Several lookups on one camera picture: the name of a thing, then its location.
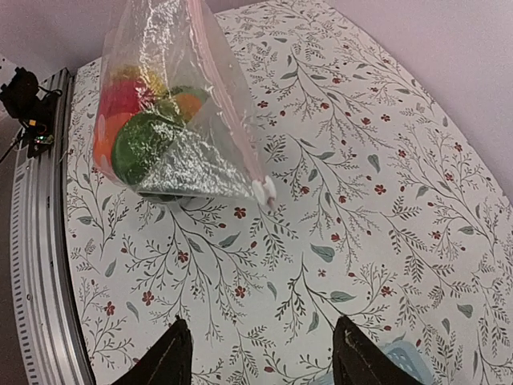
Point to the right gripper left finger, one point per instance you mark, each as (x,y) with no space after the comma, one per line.
(168,361)

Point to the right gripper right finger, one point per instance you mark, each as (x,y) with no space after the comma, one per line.
(357,360)

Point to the light blue plastic basket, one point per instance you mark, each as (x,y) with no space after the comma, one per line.
(402,354)

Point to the green toy watermelon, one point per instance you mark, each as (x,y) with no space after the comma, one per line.
(140,143)

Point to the clear zip top bag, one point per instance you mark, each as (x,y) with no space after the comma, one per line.
(215,155)

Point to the orange toy orange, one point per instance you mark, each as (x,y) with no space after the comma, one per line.
(106,131)

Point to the green orange toy mango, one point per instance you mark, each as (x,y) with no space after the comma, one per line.
(181,103)

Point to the red toy apple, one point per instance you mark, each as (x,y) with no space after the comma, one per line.
(125,96)

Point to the yellow toy bananas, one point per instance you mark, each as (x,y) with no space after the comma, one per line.
(147,76)

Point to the floral tablecloth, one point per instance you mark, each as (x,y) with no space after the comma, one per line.
(385,213)

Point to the aluminium front rail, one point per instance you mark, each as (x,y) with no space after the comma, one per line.
(51,341)

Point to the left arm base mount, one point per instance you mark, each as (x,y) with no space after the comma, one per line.
(34,107)

